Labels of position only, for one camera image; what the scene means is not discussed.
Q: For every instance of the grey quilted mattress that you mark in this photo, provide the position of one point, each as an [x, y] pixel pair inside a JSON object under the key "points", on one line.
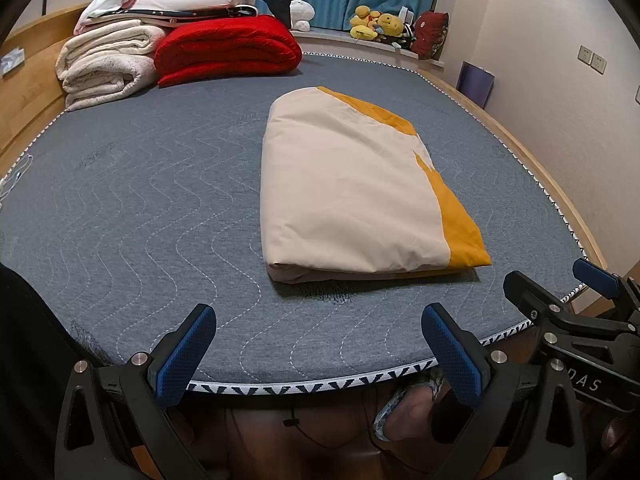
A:
{"points": [[150, 235]]}

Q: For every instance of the red folded blanket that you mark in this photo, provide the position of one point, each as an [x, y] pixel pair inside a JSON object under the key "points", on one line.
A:
{"points": [[225, 50]]}

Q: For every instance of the white wall socket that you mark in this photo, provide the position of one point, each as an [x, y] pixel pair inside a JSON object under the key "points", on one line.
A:
{"points": [[585, 53], [599, 62]]}

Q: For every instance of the beige and yellow hooded jacket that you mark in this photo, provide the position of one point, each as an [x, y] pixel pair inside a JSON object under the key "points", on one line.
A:
{"points": [[350, 200]]}

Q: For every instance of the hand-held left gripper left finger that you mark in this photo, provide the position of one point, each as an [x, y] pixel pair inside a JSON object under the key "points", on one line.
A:
{"points": [[185, 355]]}

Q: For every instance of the wooden bed frame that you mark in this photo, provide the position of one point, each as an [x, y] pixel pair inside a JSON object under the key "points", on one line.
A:
{"points": [[30, 110]]}

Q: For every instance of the red bag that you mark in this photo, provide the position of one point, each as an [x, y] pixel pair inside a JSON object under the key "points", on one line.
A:
{"points": [[430, 32]]}

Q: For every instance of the patterned slipper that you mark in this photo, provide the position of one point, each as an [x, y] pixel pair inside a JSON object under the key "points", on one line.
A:
{"points": [[382, 417]]}

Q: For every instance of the white plush toy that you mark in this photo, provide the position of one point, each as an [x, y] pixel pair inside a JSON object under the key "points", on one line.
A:
{"points": [[302, 12]]}

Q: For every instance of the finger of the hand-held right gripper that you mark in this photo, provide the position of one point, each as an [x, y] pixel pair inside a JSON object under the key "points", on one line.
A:
{"points": [[525, 290], [595, 275]]}

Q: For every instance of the tissue pack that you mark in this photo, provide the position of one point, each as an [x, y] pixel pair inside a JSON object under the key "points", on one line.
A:
{"points": [[11, 62]]}

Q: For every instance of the purple box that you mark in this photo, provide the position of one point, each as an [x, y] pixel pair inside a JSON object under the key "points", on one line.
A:
{"points": [[475, 85]]}

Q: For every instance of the person's black clothing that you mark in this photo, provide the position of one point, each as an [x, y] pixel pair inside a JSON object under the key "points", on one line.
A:
{"points": [[30, 335]]}

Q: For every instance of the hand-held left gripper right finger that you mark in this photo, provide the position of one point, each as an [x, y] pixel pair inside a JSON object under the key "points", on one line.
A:
{"points": [[452, 355]]}

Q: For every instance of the dark-trimmed folded sheet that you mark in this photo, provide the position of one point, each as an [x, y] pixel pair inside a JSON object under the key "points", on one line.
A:
{"points": [[200, 12]]}

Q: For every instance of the person's right foot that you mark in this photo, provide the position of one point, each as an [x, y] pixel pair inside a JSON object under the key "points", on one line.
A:
{"points": [[412, 410]]}

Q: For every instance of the yellow plush toy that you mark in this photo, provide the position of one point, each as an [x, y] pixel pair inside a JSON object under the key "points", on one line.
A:
{"points": [[362, 22], [391, 25]]}

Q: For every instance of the cream folded blanket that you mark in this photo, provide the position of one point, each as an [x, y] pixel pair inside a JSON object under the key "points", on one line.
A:
{"points": [[105, 65]]}

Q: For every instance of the white window sill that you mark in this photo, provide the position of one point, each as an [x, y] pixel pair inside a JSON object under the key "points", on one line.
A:
{"points": [[350, 47]]}

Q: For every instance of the black white striped plush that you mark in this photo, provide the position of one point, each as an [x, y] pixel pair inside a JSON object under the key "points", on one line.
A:
{"points": [[407, 35]]}

